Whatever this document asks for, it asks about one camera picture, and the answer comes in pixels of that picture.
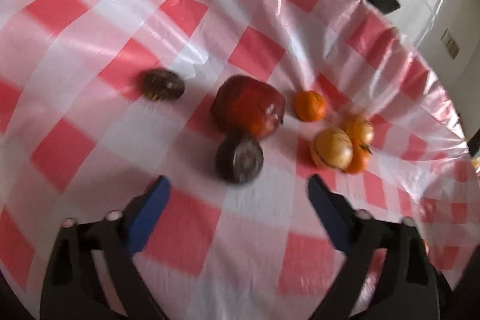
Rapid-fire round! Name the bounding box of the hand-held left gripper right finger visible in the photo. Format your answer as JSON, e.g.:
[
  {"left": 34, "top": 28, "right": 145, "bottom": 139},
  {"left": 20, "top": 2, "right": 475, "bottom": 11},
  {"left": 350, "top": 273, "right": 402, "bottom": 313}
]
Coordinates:
[{"left": 307, "top": 175, "right": 440, "bottom": 320}]

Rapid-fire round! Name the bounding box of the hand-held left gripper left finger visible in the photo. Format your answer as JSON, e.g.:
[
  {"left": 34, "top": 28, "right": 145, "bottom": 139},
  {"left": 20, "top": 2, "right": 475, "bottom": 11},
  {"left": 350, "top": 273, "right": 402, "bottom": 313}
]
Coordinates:
[{"left": 39, "top": 175, "right": 173, "bottom": 320}]

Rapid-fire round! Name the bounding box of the dark brown round fruit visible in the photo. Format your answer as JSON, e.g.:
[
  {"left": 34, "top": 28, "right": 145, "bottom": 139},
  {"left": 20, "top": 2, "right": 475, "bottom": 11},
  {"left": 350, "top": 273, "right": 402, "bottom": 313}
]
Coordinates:
[
  {"left": 215, "top": 133, "right": 264, "bottom": 185},
  {"left": 141, "top": 68, "right": 186, "bottom": 102}
]

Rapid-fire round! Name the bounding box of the orange mandarin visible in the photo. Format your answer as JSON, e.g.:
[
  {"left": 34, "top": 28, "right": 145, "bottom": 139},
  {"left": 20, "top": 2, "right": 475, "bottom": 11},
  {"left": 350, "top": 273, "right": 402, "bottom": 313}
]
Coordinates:
[
  {"left": 293, "top": 91, "right": 327, "bottom": 123},
  {"left": 347, "top": 143, "right": 373, "bottom": 175}
]

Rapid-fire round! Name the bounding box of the large red apple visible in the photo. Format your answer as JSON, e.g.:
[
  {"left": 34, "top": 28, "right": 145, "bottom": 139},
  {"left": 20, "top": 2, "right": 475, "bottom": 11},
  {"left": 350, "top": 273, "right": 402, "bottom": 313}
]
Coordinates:
[{"left": 210, "top": 76, "right": 286, "bottom": 139}]

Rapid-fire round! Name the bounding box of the red white checked tablecloth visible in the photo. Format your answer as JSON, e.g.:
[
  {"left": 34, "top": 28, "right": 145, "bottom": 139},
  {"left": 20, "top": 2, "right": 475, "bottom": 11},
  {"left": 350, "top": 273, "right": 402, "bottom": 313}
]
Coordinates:
[{"left": 0, "top": 0, "right": 477, "bottom": 320}]

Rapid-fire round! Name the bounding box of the wall switch plate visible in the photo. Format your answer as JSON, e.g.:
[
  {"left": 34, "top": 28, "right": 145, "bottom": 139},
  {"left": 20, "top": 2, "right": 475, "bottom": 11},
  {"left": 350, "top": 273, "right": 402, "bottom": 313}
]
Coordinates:
[{"left": 440, "top": 28, "right": 460, "bottom": 61}]

